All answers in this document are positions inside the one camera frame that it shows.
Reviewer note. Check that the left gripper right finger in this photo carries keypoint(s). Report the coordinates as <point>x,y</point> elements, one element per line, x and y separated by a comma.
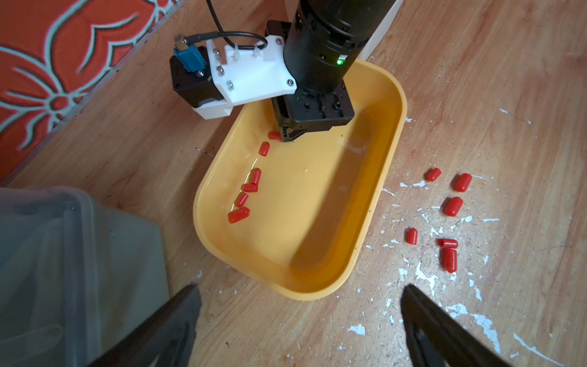
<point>434,339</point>

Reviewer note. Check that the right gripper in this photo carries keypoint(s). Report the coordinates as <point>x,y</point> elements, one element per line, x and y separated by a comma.
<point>305,112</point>

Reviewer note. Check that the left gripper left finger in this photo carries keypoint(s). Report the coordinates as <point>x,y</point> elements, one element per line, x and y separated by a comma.
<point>166,338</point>

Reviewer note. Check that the red protection sleeve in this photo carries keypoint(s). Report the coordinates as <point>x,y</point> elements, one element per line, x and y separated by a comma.
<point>450,260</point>
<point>454,206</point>
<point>433,174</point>
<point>448,243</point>
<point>462,183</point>
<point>412,236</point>

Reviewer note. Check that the yellow plastic tray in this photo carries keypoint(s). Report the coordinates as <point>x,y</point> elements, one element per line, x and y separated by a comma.
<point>317,194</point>

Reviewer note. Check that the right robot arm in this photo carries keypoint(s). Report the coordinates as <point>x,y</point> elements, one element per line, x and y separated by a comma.
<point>321,43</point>

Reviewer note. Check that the clear lidded storage container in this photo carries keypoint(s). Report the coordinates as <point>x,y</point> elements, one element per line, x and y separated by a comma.
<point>77,277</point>

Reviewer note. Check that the red sleeve in tray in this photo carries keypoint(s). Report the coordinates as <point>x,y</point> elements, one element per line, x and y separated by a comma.
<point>239,214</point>
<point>241,199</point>
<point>255,176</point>
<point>250,187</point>
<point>264,149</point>

